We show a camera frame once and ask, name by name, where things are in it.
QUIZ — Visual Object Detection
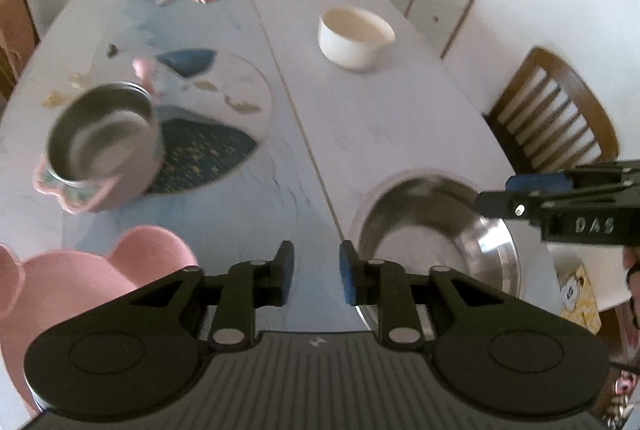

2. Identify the pink steel-lined bowl with handles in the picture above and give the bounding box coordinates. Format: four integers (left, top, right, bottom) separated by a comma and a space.
32, 57, 166, 215

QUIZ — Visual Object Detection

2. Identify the person's right hand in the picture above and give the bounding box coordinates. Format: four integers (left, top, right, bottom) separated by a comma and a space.
622, 247, 640, 327

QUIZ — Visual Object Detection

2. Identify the blue patterned table runner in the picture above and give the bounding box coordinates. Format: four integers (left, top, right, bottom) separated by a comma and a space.
60, 0, 353, 336

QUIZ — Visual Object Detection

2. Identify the wooden slat-back chair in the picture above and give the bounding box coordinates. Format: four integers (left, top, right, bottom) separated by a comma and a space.
482, 46, 621, 173

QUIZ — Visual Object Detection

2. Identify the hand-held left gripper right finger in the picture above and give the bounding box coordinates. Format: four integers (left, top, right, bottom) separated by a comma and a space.
339, 240, 506, 346

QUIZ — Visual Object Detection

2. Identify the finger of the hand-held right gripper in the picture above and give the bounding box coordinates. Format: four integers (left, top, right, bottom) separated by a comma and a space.
474, 189, 576, 221
505, 162, 640, 195

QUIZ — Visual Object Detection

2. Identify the wooden chair with towel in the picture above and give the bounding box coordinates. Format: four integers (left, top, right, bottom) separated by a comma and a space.
0, 0, 42, 103

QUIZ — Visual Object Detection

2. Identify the white bowl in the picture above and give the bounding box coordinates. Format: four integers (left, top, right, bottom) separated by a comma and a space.
318, 6, 396, 71

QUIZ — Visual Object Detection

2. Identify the pink bear-shaped plate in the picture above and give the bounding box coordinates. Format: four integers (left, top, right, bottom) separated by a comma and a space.
0, 225, 198, 416

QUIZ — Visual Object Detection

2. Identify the cartoon print cushion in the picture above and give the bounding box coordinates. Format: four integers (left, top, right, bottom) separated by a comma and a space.
555, 264, 601, 336

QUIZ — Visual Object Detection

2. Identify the large stainless steel bowl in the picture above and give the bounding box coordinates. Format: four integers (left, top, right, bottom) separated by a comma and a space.
345, 167, 523, 326

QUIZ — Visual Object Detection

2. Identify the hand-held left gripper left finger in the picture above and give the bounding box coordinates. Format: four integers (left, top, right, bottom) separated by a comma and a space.
127, 240, 296, 347

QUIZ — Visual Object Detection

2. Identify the pink towel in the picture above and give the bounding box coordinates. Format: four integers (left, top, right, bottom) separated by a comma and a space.
0, 0, 38, 60

